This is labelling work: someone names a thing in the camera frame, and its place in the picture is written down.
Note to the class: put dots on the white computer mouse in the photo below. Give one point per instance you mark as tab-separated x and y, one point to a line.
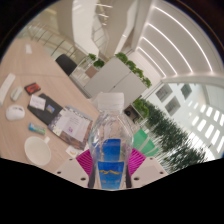
15	112

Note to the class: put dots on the ceiling strip lights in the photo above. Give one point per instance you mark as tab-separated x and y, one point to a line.
176	40

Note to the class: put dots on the clear blue-labelled water bottle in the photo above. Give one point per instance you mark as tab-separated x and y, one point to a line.
110	166

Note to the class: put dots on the black folder with white card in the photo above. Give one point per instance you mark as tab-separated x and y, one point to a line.
43	111

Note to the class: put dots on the white paper slip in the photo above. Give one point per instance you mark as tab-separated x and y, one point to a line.
28	49

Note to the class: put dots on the glass balustrade railing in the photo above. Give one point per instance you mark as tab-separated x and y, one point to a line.
53	41

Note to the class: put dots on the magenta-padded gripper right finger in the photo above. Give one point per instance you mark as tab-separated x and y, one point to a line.
148	170

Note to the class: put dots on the small grey device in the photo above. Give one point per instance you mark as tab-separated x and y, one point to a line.
16	93

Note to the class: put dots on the black chair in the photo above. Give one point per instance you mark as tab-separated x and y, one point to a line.
66	64

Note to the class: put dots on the small red and black box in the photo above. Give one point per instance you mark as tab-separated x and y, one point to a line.
32	88

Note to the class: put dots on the white cabinet topped with plants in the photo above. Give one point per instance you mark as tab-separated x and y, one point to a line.
115	78

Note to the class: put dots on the low planter with green plants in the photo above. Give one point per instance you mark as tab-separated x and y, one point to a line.
97	62

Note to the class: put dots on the row of green hedge plants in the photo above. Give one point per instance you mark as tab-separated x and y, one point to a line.
173	136

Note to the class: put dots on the printed booklet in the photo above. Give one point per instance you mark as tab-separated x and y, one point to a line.
73	126

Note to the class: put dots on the white power strip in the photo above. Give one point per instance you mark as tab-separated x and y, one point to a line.
6	88

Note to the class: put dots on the white paper cup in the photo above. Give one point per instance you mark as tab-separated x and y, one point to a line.
37	151

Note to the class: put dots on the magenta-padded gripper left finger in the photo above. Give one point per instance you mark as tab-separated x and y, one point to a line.
71	171

